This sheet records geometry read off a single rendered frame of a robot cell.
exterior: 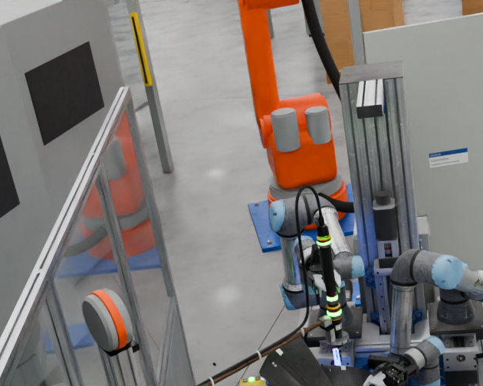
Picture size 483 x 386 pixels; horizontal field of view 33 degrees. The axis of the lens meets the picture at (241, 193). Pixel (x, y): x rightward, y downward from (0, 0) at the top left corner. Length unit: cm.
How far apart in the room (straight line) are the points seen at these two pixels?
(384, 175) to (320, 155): 316
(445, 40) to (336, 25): 641
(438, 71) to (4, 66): 252
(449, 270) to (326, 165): 369
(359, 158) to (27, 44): 339
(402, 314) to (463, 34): 169
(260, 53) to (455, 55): 249
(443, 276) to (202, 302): 328
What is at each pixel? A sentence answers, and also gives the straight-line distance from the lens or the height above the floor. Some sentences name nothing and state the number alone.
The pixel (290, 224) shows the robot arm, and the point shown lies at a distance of 313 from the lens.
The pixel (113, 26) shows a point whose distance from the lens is 1005.
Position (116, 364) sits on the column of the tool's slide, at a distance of 217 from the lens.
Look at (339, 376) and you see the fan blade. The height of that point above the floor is 118.
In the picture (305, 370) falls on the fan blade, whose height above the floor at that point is 136.
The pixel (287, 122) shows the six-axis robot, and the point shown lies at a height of 97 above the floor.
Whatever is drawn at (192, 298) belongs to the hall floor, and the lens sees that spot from 606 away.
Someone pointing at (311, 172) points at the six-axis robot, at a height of 50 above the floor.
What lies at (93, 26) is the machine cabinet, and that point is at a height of 181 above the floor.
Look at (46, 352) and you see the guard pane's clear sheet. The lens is 207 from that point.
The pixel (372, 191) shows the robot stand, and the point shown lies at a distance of 341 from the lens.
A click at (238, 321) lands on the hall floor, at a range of 567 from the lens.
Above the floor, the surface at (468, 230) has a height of 85.
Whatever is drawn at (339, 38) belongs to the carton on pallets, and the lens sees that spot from 1063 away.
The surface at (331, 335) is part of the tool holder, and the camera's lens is 263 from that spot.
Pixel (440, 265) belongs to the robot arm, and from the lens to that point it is 293.
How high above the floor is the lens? 292
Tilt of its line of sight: 22 degrees down
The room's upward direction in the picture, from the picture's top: 10 degrees counter-clockwise
